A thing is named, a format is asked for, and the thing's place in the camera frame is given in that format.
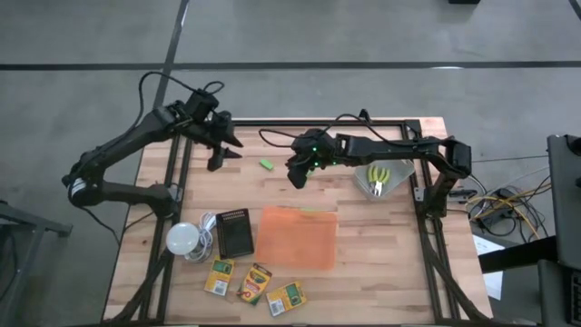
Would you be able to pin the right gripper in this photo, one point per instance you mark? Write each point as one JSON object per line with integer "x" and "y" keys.
{"x": 318, "y": 150}

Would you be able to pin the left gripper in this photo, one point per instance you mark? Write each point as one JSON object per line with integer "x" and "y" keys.
{"x": 213, "y": 131}

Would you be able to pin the orange mesh zipper pouch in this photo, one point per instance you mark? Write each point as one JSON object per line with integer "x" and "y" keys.
{"x": 295, "y": 245}

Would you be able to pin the black slotted plastic basket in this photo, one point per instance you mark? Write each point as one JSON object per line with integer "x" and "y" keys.
{"x": 233, "y": 236}

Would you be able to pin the grey plastic tray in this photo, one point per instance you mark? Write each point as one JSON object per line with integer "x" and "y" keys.
{"x": 399, "y": 175}

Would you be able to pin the yellow crayon box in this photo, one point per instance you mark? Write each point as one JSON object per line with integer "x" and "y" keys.
{"x": 254, "y": 284}
{"x": 286, "y": 299}
{"x": 219, "y": 277}

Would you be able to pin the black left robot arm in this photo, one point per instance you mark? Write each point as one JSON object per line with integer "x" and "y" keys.
{"x": 118, "y": 145}

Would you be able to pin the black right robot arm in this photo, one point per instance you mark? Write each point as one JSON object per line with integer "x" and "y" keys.
{"x": 390, "y": 150}

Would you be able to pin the white round lamp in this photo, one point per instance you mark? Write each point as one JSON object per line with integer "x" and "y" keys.
{"x": 181, "y": 238}

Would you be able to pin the black table clamp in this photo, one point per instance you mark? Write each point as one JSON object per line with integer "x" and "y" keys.
{"x": 460, "y": 194}

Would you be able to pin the black power strip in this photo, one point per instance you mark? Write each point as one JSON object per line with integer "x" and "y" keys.
{"x": 492, "y": 219}

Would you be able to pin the grey metal stand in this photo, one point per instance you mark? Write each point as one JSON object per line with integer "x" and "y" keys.
{"x": 27, "y": 218}

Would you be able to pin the white paper sheet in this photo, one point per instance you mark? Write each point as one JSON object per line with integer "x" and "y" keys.
{"x": 492, "y": 284}

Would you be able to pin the small black box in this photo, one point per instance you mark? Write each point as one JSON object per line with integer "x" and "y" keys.
{"x": 463, "y": 2}

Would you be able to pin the black support beam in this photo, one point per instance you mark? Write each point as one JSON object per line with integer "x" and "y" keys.
{"x": 517, "y": 255}

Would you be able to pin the dark grey equipment cabinet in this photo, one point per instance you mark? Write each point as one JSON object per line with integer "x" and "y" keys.
{"x": 565, "y": 204}

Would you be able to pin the black aluminium table frame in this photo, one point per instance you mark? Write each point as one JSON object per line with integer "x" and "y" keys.
{"x": 272, "y": 122}

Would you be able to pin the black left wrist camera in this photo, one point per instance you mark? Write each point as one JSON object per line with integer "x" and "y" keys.
{"x": 199, "y": 103}

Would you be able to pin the black frame bracket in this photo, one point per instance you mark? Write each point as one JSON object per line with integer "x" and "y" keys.
{"x": 363, "y": 116}

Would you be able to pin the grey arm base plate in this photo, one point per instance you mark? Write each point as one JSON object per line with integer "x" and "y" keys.
{"x": 419, "y": 194}

